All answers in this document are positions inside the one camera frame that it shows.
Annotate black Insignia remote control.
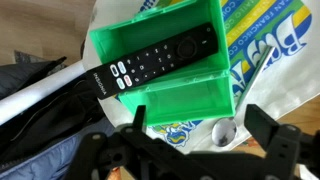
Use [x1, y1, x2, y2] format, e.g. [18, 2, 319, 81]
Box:
[85, 22, 220, 101]

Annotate white printed tote bag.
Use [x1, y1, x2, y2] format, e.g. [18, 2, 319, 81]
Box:
[82, 0, 320, 155]

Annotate white coat rack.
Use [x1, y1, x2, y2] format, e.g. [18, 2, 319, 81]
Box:
[0, 59, 88, 126]

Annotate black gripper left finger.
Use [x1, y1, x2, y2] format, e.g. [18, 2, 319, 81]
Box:
[132, 104, 148, 135]

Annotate green plastic box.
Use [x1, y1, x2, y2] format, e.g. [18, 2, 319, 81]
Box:
[89, 0, 236, 127]

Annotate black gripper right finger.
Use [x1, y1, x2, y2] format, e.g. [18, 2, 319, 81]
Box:
[243, 103, 282, 152]

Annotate dark puffer jacket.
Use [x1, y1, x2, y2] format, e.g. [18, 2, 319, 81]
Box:
[0, 55, 118, 180]

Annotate metal spoon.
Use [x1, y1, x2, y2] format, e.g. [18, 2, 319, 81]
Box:
[211, 45, 276, 148]

